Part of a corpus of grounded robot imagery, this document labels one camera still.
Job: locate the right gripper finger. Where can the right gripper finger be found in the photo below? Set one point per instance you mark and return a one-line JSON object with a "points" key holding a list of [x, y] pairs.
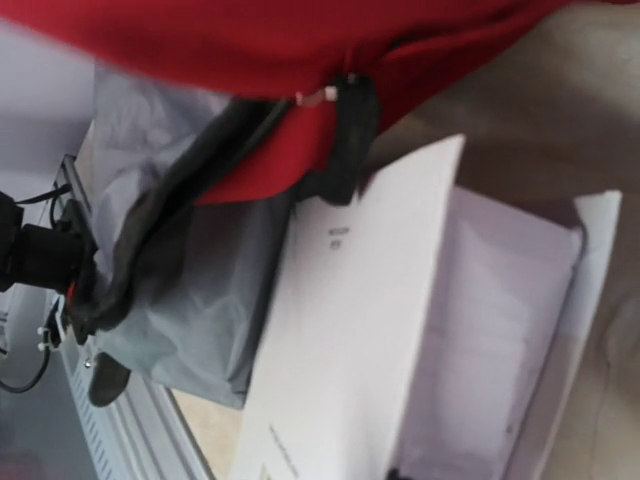
{"points": [[357, 121]]}

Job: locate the grey pencil pouch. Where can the grey pencil pouch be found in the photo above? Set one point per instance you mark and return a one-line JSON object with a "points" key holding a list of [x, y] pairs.
{"points": [[177, 292]]}

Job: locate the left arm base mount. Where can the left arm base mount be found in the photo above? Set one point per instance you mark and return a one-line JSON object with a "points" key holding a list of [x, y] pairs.
{"points": [[59, 258]]}

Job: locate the front aluminium rail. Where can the front aluminium rail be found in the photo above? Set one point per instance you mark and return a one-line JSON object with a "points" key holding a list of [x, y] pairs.
{"points": [[141, 435]]}

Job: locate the red backpack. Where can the red backpack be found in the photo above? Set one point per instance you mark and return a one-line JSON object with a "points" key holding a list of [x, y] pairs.
{"points": [[272, 50]]}

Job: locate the white notebook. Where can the white notebook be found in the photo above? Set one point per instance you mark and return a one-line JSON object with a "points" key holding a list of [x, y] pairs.
{"points": [[424, 331]]}

